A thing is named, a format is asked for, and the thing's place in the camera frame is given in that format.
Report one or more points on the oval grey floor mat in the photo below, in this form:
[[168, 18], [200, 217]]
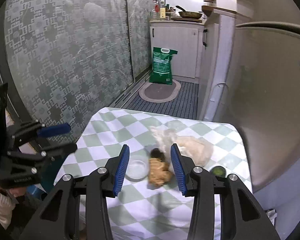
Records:
[[159, 93]]

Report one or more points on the green lime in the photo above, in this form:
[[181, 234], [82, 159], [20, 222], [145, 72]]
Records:
[[218, 171]]

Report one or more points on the ginger root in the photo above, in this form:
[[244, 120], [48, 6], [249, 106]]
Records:
[[159, 173]]

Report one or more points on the frying pan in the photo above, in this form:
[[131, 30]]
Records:
[[188, 14]]

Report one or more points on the clear plastic cup lid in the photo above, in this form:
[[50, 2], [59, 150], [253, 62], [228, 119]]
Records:
[[138, 168]]

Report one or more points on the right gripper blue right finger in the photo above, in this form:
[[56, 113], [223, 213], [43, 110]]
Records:
[[179, 169]]

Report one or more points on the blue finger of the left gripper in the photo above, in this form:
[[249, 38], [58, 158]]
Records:
[[60, 151], [52, 131]]

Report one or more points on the white plastic bag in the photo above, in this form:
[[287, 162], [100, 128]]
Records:
[[199, 150]]

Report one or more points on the white kitchen cabinet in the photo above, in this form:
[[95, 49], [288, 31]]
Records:
[[204, 53]]

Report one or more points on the person's left hand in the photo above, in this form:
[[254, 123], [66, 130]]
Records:
[[15, 192]]

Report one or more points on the condiment bottles group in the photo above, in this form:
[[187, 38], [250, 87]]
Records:
[[161, 11]]

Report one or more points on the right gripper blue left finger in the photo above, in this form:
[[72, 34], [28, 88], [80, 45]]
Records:
[[121, 169]]

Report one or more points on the beige refrigerator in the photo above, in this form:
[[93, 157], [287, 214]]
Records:
[[264, 86]]

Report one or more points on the green rice bag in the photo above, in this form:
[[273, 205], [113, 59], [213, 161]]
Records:
[[161, 65]]

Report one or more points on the frosted patterned sliding door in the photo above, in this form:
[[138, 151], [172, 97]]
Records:
[[70, 58]]

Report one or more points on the green white checkered tablecloth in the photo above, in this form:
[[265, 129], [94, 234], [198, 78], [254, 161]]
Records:
[[150, 205]]

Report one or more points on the white sweater left sleeve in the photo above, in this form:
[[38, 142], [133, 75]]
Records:
[[6, 208]]

